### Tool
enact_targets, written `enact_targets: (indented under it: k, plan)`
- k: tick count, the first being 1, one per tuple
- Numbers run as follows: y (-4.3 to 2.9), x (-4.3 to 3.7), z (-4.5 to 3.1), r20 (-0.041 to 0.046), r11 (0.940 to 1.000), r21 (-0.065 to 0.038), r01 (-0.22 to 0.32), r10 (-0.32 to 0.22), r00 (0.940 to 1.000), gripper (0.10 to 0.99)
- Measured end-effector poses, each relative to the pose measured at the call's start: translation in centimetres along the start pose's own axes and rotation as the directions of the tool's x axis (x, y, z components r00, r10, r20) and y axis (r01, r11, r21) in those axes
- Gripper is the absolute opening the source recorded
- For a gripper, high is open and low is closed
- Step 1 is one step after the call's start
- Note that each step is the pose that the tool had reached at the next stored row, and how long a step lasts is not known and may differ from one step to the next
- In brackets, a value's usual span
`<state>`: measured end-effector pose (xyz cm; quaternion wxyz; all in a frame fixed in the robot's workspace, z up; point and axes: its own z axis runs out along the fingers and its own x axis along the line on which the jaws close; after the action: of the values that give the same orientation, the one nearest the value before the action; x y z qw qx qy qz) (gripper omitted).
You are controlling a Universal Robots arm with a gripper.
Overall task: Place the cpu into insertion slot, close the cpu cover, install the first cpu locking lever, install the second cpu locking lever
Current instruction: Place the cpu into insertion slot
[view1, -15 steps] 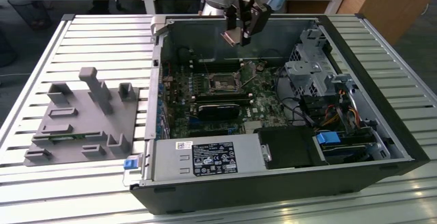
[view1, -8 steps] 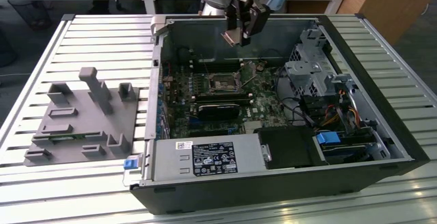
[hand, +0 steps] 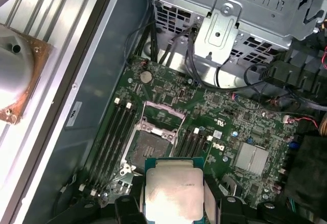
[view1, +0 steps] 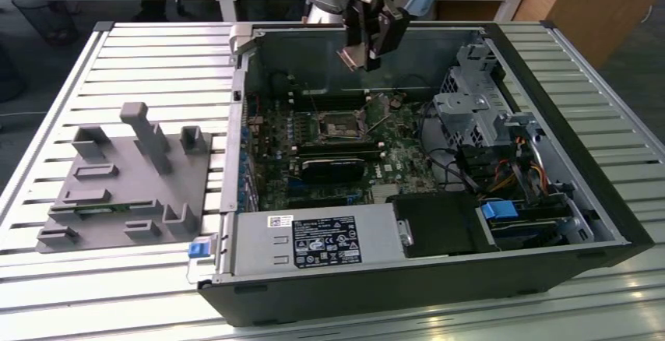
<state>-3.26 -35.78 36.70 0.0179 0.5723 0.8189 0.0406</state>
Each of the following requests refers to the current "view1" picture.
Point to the black plastic shroud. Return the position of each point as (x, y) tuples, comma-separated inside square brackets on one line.
[(441, 224)]

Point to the green motherboard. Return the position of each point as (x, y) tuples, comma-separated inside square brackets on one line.
[(405, 154)]

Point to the CPU socket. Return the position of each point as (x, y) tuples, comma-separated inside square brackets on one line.
[(339, 127)]

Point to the green RAM stick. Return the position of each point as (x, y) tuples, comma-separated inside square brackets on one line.
[(120, 208)]

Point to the black PC case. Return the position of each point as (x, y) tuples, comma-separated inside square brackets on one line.
[(363, 302)]

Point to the blue disk carrier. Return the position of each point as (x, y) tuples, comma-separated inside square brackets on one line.
[(499, 211)]

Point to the black graphics card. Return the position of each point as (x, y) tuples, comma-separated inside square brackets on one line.
[(333, 171)]

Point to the wooden cabinet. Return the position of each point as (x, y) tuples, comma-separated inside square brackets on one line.
[(597, 6)]

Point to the black expansion slot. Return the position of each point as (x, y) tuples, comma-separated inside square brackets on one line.
[(317, 202)]

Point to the black wastebasket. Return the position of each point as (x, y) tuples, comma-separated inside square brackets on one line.
[(47, 22)]

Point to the blue case latch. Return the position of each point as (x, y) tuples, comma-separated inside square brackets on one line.
[(198, 250)]

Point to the metal drive cage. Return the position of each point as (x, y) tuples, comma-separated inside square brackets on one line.
[(467, 127)]

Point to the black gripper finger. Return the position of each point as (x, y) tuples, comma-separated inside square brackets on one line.
[(390, 29), (354, 25)]

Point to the grey power supply unit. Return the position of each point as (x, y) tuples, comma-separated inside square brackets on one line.
[(259, 247)]

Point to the metal disk bay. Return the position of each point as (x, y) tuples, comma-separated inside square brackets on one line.
[(577, 227)]

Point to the silver CPU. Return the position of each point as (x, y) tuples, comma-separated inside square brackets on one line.
[(350, 57)]

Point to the metal locking lever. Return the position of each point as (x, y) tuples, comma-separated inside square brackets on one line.
[(378, 125), (313, 105)]

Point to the grey parts rack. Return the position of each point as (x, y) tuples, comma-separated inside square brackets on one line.
[(130, 201)]

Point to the round coin battery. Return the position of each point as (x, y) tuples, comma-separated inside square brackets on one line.
[(395, 102)]

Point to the silver chipset heatsink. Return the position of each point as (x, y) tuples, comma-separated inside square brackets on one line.
[(385, 190)]

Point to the black table corner cap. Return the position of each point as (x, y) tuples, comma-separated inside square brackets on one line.
[(549, 24), (103, 26)]

